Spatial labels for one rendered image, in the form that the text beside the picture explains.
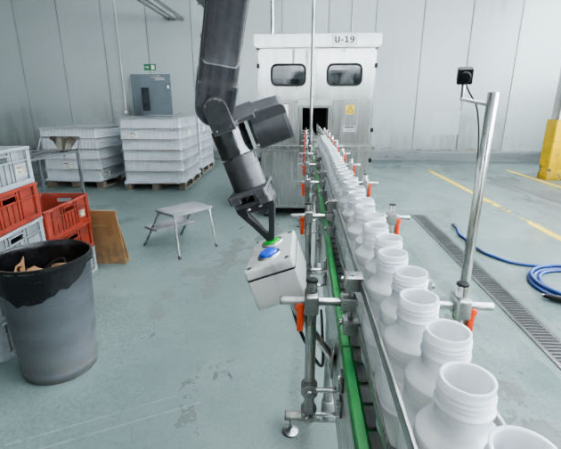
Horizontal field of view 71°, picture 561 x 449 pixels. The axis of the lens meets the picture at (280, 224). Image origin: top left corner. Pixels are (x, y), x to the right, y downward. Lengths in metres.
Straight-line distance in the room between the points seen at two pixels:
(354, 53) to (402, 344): 4.50
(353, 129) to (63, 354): 3.70
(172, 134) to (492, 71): 7.76
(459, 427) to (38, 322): 2.03
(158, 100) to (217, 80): 10.28
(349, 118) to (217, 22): 4.24
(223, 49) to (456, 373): 0.47
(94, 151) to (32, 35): 5.66
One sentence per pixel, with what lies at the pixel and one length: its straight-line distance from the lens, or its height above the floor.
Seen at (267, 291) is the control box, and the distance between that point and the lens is 0.61.
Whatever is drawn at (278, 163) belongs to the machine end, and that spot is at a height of 0.67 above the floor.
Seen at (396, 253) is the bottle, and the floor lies 1.16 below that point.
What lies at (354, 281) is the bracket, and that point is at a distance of 0.54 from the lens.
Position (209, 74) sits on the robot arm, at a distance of 0.58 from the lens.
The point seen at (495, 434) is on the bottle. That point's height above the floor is 1.16.
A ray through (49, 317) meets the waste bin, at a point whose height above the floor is 0.39.
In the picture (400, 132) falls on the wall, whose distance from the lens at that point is 10.55.
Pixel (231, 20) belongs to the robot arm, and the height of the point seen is 1.45.
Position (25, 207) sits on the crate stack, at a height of 0.76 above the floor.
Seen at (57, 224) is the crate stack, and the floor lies 0.54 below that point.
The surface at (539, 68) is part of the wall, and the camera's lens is 11.66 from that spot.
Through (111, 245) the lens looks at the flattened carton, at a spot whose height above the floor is 0.18.
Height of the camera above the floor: 1.34
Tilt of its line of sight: 17 degrees down
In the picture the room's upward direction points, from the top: straight up
